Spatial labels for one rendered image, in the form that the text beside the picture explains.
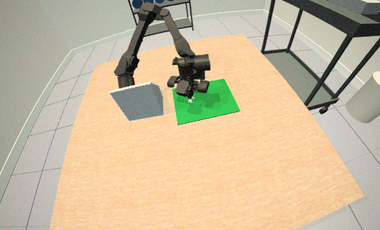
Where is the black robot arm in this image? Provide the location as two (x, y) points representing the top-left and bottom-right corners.
(114, 2), (210, 97)

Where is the green circuit board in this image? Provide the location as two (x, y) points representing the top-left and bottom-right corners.
(172, 78), (241, 125)

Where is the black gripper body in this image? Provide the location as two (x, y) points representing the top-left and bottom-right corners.
(167, 70), (210, 93)

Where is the black cooling fan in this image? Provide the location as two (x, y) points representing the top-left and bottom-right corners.
(192, 64), (205, 80)

